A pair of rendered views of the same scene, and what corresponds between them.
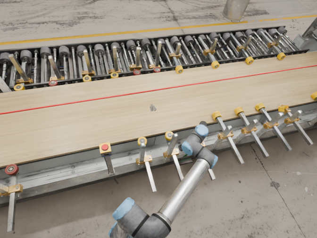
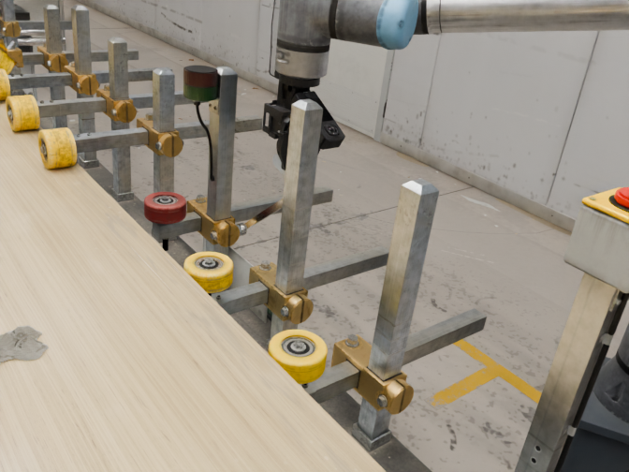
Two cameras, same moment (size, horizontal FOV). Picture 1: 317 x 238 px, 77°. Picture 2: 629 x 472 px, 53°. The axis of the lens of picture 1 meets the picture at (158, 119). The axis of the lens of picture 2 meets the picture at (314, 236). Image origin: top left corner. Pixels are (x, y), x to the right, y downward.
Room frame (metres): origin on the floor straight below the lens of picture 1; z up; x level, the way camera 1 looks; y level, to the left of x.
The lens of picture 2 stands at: (0.93, 0.77, 1.43)
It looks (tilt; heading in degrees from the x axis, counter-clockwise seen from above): 27 degrees down; 256
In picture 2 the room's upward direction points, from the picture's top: 7 degrees clockwise
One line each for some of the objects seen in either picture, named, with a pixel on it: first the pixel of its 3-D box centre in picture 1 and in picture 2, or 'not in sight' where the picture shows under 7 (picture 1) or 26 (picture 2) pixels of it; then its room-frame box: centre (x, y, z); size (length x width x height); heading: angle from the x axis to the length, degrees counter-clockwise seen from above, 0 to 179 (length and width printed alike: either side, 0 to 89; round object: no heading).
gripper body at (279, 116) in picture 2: not in sight; (294, 107); (0.72, -0.31, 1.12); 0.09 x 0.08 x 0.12; 116
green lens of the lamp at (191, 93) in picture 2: not in sight; (200, 90); (0.88, -0.35, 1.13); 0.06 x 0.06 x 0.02
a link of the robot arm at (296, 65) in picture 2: not in sight; (299, 62); (0.71, -0.30, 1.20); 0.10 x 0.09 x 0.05; 26
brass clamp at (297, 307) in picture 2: (171, 153); (280, 293); (0.74, -0.17, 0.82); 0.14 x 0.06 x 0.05; 116
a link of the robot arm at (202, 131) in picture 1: (199, 133); (308, 8); (0.71, -0.30, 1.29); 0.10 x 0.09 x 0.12; 150
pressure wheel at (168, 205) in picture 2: not in sight; (165, 224); (0.94, -0.37, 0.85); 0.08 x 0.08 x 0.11
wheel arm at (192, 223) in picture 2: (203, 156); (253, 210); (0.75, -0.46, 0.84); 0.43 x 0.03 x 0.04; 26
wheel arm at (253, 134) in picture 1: (252, 131); (124, 101); (1.05, -0.87, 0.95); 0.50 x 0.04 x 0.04; 26
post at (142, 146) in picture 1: (141, 157); (390, 334); (0.62, 0.07, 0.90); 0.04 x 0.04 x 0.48; 26
